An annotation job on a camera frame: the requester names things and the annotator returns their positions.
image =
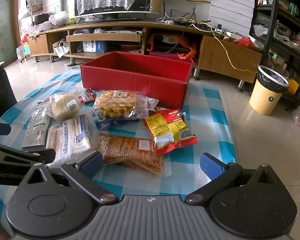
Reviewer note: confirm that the silver white snack packet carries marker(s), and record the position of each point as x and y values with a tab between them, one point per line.
37	127

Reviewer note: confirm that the blue white checkered cloth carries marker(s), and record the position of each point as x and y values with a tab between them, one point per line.
205	117

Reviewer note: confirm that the round bun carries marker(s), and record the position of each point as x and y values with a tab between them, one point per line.
62	106

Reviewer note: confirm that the red white small packet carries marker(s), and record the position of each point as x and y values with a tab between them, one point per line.
86	96

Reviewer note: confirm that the white duck gizzard packet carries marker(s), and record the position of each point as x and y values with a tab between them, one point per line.
151	103

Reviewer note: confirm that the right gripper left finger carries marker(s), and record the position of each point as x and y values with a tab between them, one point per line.
79	176

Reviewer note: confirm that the blue white carton box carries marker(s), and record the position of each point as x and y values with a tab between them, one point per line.
94	46

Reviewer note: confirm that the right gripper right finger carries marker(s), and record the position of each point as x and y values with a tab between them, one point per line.
221	175

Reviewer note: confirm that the yellow trash bin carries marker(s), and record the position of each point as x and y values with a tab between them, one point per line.
268	89

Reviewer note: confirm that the red plastic bag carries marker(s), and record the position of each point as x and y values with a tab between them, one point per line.
245	42

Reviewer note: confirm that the white blue bread package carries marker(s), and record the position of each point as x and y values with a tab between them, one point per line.
70	139

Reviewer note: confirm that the wooden TV stand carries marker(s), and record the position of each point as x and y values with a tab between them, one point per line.
215	52

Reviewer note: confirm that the red cardboard box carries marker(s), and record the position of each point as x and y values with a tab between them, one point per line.
163	79

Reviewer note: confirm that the orange plastic bag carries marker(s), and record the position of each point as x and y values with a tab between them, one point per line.
175	47

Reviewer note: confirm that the red yellow snack bag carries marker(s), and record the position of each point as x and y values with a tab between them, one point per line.
169	131

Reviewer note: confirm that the orange spicy strips packet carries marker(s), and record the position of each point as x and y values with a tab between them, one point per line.
133	153

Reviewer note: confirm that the black metal shelf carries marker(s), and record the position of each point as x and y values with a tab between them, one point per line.
276	25

